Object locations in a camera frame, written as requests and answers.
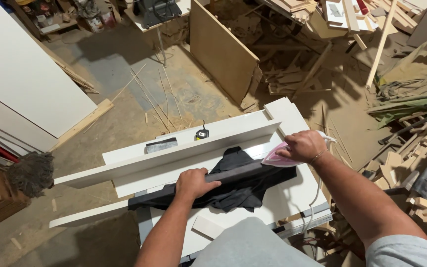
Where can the person's left hand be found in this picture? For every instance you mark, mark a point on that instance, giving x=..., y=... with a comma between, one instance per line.
x=193, y=184

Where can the person's right hand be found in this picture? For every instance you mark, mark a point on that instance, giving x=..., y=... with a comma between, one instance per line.
x=304, y=147

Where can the white board under cloth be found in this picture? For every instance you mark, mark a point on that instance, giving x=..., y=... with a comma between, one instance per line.
x=87, y=217

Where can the long white board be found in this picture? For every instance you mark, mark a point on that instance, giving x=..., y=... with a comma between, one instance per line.
x=169, y=154

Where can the white workbench top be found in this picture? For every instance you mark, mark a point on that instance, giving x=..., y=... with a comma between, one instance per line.
x=284, y=196

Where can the green tarp cloth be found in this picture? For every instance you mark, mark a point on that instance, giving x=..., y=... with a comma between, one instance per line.
x=410, y=98

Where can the brown particle board sheet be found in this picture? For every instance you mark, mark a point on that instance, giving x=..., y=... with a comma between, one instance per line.
x=222, y=52

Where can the short white board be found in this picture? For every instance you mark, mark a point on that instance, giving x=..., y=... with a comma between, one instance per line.
x=285, y=113

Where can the grey metal scraper block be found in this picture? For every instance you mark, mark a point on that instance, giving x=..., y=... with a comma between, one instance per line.
x=161, y=145

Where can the person's grey shirt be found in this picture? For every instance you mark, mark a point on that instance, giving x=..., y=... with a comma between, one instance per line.
x=310, y=244

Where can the heap of wood offcuts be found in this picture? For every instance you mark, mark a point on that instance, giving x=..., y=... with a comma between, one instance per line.
x=413, y=170

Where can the long light wood strip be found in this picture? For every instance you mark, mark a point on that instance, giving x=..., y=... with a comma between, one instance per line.
x=381, y=43

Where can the pink and white clothes iron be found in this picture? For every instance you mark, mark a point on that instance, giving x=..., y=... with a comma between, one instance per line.
x=278, y=157

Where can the person's right fingers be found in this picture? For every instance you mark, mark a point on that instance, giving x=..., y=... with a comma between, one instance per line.
x=287, y=146

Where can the black cloth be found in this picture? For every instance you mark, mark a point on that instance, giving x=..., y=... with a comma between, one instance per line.
x=243, y=181

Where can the light wood plank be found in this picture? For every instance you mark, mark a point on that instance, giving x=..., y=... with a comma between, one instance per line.
x=83, y=123

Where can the cluttered wooden shelf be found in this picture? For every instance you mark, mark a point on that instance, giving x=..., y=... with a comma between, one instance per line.
x=56, y=16

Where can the small white board piece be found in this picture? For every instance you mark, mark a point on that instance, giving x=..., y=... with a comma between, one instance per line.
x=208, y=227

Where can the black and yellow tape measure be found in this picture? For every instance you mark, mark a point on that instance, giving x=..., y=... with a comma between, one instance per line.
x=202, y=134

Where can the large white panel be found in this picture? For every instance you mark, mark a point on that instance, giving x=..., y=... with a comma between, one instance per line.
x=24, y=70

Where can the grey table saw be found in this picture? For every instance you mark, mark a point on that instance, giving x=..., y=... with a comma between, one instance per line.
x=156, y=13

